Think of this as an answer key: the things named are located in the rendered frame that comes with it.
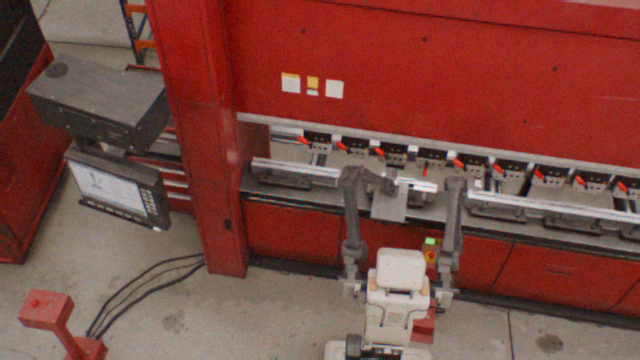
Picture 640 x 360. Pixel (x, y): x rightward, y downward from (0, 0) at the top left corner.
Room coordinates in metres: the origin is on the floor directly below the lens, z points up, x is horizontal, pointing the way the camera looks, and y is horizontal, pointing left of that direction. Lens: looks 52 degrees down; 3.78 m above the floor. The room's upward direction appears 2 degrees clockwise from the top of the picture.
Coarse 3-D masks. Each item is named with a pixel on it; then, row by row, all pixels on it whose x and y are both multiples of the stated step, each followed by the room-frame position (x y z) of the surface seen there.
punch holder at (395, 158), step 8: (384, 144) 2.13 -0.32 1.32; (392, 144) 2.12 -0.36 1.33; (400, 144) 2.12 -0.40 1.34; (408, 144) 2.11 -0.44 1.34; (384, 152) 2.12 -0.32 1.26; (392, 152) 2.12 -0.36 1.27; (400, 152) 2.11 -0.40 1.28; (384, 160) 2.12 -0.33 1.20; (392, 160) 2.12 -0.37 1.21; (400, 160) 2.11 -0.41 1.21
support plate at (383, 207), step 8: (400, 184) 2.12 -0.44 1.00; (376, 192) 2.05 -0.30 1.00; (400, 192) 2.06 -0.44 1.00; (376, 200) 2.00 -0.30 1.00; (384, 200) 2.00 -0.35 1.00; (392, 200) 2.01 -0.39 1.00; (400, 200) 2.01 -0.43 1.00; (376, 208) 1.95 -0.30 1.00; (384, 208) 1.95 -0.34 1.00; (392, 208) 1.95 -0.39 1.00; (400, 208) 1.95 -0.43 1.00; (376, 216) 1.90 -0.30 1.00; (384, 216) 1.90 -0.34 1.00; (392, 216) 1.90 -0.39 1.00; (400, 216) 1.90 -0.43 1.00
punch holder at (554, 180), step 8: (536, 168) 2.04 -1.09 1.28; (544, 168) 2.02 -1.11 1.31; (552, 168) 2.01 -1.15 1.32; (560, 168) 2.01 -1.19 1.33; (568, 168) 2.00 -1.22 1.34; (536, 176) 2.02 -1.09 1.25; (552, 176) 2.01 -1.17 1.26; (560, 176) 2.01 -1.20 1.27; (536, 184) 2.02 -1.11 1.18; (544, 184) 2.01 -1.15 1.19; (552, 184) 2.01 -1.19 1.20; (560, 184) 2.00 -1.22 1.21
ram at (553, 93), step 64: (256, 0) 2.21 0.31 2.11; (256, 64) 2.21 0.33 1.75; (320, 64) 2.17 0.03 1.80; (384, 64) 2.14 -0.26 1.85; (448, 64) 2.10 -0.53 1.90; (512, 64) 2.06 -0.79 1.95; (576, 64) 2.03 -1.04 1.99; (320, 128) 2.17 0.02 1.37; (384, 128) 2.13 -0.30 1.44; (448, 128) 2.09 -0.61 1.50; (512, 128) 2.05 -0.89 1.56; (576, 128) 2.01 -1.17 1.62
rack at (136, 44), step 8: (120, 0) 3.95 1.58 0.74; (144, 0) 4.01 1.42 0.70; (128, 8) 3.95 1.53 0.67; (136, 8) 3.94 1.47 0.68; (144, 8) 3.94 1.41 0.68; (128, 16) 3.94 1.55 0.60; (144, 16) 4.29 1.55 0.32; (128, 24) 3.96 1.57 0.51; (144, 24) 4.21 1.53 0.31; (128, 32) 3.95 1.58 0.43; (136, 40) 3.94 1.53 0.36; (144, 40) 3.96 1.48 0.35; (152, 40) 3.97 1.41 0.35; (136, 48) 3.94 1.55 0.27; (144, 48) 4.13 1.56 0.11; (136, 56) 3.96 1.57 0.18; (144, 56) 4.05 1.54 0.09; (144, 64) 3.97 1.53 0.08
